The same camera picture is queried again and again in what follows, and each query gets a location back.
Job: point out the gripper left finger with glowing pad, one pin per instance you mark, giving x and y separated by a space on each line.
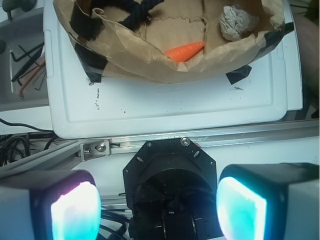
49 205

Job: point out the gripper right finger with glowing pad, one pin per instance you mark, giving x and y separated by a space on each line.
277 201

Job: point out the white paper ball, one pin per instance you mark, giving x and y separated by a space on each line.
235 22

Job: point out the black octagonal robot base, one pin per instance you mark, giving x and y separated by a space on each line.
170 188

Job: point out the white plastic lid board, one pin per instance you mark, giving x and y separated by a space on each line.
122 107

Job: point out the grey tool tray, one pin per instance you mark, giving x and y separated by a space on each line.
22 84

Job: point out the black hex key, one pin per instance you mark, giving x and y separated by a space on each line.
25 53

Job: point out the orange toy carrot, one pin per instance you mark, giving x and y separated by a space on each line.
184 52

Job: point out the brown paper bag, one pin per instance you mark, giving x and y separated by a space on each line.
127 38

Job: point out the aluminium frame rail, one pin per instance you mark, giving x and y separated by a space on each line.
276 142

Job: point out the metal corner bracket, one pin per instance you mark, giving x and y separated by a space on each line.
94 149

